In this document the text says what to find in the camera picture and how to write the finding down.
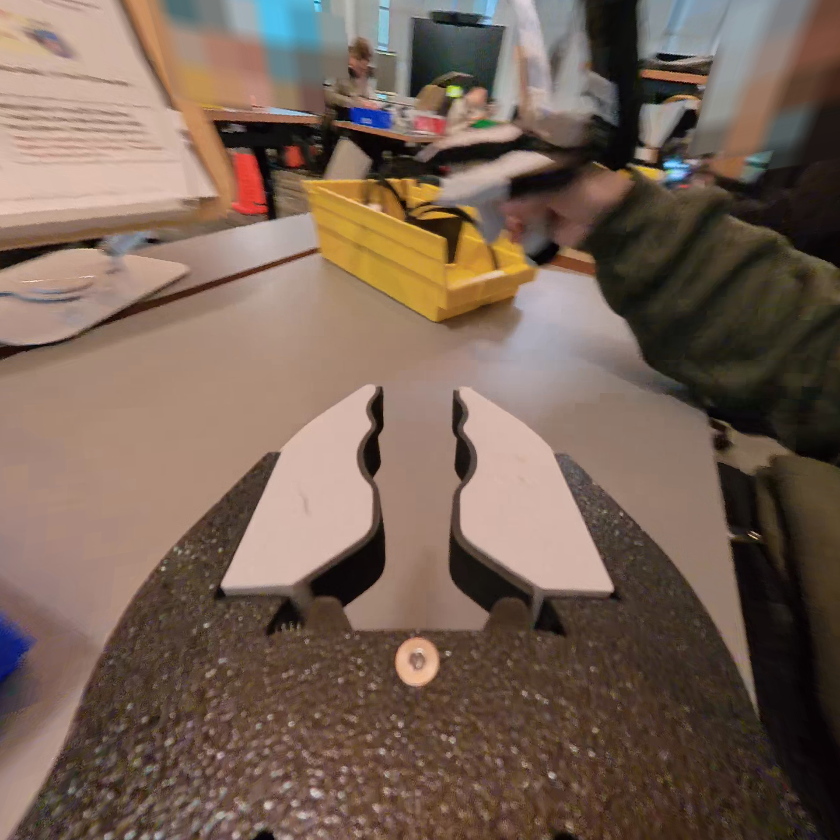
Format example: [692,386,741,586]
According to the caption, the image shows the large blue plastic bin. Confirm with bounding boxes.
[0,613,35,683]

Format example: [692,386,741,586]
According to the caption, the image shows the person's right forearm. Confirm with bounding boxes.
[581,167,840,460]

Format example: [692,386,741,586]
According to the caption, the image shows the grey desk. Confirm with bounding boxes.
[0,213,759,815]

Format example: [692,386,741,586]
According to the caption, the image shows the braided HDMI cable green plugs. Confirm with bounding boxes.
[364,172,500,266]

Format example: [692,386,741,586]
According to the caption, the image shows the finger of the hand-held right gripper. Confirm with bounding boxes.
[435,151,547,206]
[415,123,527,165]

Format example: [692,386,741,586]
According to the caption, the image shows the olive green hoodie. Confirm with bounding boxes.
[755,453,840,723]

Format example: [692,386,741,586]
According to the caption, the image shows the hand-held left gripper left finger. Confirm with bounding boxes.
[220,384,387,618]

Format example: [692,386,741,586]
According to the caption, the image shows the person's right hand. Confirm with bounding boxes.
[499,167,634,250]

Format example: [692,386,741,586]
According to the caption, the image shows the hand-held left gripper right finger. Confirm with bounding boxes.
[449,386,616,624]

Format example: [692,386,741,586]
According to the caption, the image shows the person's black pants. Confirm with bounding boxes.
[715,420,840,821]

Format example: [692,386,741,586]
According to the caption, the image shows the orange traffic cone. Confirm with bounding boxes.
[230,147,270,216]

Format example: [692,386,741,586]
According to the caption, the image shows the wooden work desk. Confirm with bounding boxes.
[331,118,447,172]

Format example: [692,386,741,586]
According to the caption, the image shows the black monitor screen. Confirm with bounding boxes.
[410,16,506,99]

